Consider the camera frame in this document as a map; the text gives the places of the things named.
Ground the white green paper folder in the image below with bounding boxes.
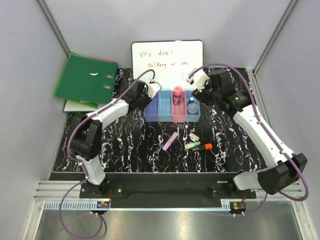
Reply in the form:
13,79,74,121
63,100,106,113

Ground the green ring binder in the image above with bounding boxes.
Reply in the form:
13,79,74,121
53,53,118,105

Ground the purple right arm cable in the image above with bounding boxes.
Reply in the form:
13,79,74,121
187,63,310,216

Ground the light blue plastic bin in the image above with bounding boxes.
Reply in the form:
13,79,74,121
158,90,173,122

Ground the purple plastic bin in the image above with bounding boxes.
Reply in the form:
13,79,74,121
144,95,159,122

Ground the white small eraser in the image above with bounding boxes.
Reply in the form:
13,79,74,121
189,133,200,141

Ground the clear round clip jar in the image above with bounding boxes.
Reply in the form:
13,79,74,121
187,103,199,115

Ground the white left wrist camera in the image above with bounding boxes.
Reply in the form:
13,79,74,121
147,81,162,99

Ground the blue plastic end bin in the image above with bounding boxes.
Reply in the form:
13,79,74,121
185,90,201,123

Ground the black orange highlighter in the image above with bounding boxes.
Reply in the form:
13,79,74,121
192,143,213,152

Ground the white dry-erase board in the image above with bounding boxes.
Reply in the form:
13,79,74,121
131,40,204,90

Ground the green correction tape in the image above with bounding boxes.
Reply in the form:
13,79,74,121
184,141,201,150

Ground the pink cartoon crayon tube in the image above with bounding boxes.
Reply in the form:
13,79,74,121
172,86,183,106

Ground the blue cap small bottle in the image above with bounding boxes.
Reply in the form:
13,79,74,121
188,97,195,104

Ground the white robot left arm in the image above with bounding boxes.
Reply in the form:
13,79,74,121
67,80,162,198

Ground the lilac eraser stick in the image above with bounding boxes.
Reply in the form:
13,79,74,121
162,132,179,151

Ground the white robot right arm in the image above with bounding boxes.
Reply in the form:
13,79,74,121
188,69,308,199

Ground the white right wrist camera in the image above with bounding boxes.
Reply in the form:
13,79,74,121
186,69,210,92

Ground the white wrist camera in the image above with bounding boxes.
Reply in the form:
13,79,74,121
147,81,162,99
186,69,210,92

